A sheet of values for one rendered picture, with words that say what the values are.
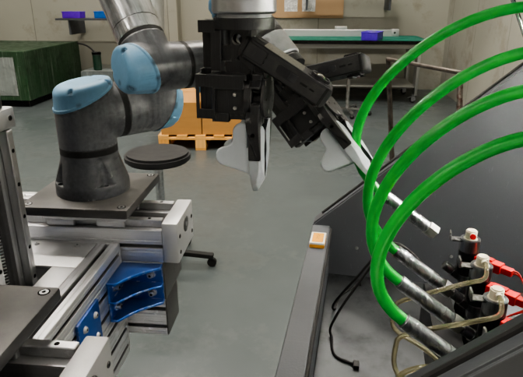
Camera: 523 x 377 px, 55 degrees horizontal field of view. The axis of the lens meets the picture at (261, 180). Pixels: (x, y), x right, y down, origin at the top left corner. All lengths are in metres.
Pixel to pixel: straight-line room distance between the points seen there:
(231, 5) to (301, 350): 0.47
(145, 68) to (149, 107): 0.32
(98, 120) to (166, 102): 0.16
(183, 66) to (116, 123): 0.30
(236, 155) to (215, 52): 0.12
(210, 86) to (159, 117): 0.52
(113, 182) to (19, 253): 0.22
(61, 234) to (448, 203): 0.81
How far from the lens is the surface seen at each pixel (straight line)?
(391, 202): 0.77
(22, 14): 9.87
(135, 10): 0.83
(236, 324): 2.44
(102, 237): 1.10
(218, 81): 0.59
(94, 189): 1.06
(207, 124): 5.01
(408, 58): 0.72
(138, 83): 0.78
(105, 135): 1.06
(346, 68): 0.74
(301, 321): 0.82
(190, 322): 2.47
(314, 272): 0.95
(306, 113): 0.74
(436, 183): 0.50
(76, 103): 1.04
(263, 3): 0.59
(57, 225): 1.14
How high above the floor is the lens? 1.42
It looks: 20 degrees down
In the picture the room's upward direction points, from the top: straight up
